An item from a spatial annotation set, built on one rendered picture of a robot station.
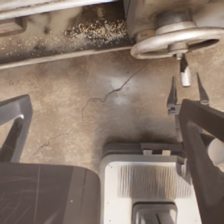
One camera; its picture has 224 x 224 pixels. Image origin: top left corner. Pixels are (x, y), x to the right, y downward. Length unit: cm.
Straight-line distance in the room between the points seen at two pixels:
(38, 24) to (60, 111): 54
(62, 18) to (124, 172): 69
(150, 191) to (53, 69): 81
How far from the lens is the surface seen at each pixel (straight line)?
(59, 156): 123
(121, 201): 101
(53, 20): 80
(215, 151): 50
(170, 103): 53
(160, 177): 98
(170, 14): 45
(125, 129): 115
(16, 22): 77
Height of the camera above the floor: 113
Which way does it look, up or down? 84 degrees down
